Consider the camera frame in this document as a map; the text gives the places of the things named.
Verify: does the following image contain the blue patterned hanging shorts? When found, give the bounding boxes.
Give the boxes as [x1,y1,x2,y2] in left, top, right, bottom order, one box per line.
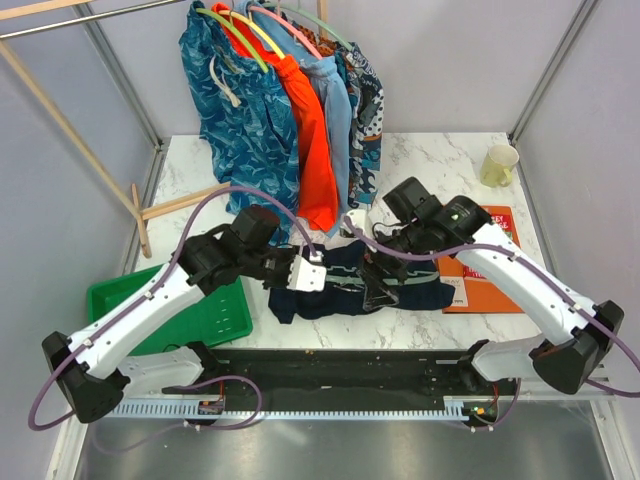
[179,1,300,241]

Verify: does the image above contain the lime green hanger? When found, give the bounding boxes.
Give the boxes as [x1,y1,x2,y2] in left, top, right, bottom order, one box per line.
[195,8,269,73]

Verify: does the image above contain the pink hanger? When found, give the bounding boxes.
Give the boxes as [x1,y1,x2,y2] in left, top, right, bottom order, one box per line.
[241,1,324,66]

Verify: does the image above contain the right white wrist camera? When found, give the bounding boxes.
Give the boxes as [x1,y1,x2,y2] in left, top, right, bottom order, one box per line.
[339,209,372,238]

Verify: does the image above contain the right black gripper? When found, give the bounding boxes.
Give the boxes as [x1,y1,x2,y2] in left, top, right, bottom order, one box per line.
[356,221,428,310]

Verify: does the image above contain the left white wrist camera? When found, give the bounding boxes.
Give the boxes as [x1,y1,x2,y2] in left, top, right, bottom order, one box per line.
[286,252,327,292]

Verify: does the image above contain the patterned grey orange shorts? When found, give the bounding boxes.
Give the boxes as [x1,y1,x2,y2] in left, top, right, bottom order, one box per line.
[296,24,385,208]

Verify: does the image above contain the yellow hanger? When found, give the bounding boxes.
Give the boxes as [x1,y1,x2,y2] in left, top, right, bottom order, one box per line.
[227,10,285,59]

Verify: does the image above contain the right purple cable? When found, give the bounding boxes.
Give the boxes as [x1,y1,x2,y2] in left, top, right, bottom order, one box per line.
[342,219,640,434]

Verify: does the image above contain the green plastic tray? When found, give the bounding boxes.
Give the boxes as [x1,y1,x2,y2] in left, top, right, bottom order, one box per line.
[87,265,253,356]

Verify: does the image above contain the mint green loaded hanger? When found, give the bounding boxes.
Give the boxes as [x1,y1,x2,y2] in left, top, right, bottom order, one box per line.
[260,0,353,52]

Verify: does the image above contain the white slotted cable duct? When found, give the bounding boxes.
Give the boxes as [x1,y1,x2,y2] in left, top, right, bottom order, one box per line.
[107,395,497,422]

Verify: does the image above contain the navy blue shorts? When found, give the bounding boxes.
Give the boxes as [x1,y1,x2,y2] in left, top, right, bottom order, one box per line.
[268,241,455,324]

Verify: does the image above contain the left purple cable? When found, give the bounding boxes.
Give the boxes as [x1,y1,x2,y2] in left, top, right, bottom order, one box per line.
[27,185,324,432]

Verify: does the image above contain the light blue hanging shorts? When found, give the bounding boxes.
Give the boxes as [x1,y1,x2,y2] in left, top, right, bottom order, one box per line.
[235,1,352,217]

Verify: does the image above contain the metal clothes rail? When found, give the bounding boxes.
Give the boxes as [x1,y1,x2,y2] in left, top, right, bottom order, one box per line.
[1,0,183,40]

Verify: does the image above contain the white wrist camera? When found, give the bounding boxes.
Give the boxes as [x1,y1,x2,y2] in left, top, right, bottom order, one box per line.
[286,252,327,292]
[339,209,372,238]

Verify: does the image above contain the red green children's book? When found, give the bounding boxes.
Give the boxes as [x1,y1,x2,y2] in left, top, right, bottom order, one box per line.
[491,212,515,238]

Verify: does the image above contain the pale yellow mug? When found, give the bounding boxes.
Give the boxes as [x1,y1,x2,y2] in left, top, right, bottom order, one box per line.
[480,145,520,188]

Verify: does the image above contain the purple cable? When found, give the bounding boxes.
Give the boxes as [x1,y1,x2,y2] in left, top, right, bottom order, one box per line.
[342,219,640,434]
[27,185,324,432]

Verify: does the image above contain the orange notebook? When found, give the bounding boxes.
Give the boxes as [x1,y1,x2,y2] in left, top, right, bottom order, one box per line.
[436,205,522,314]

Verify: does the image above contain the orange hanging shorts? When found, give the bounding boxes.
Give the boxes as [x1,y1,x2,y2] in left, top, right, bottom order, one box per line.
[209,3,338,232]

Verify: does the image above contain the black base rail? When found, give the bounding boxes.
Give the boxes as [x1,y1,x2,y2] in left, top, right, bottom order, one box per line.
[188,349,516,409]

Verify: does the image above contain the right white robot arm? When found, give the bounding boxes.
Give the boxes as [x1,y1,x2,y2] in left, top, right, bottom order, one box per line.
[342,177,624,395]

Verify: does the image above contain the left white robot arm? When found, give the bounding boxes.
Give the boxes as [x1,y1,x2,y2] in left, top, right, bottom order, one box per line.
[42,205,305,424]

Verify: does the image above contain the wooden clothes rack frame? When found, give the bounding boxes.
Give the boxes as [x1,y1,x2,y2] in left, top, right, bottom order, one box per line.
[1,1,228,258]

